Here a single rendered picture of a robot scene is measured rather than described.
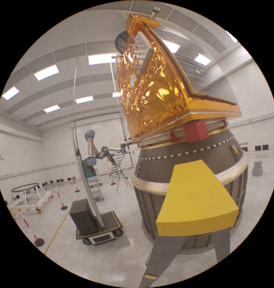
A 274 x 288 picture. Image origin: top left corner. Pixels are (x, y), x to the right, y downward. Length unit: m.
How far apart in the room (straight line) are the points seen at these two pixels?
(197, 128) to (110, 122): 8.73
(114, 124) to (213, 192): 9.07
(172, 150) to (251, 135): 5.44
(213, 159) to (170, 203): 0.90
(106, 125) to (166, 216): 9.02
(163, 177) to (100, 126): 8.41
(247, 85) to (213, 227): 6.18
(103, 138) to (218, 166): 8.54
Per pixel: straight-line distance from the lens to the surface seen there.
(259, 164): 3.73
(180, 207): 0.22
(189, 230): 0.21
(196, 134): 0.77
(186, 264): 1.76
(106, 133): 8.95
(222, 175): 1.08
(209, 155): 1.08
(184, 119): 0.78
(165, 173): 1.07
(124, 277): 1.81
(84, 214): 1.88
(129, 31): 1.83
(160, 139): 1.15
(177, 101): 0.76
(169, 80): 0.85
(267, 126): 6.06
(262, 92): 6.14
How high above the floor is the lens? 1.66
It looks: 2 degrees up
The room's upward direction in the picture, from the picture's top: 13 degrees counter-clockwise
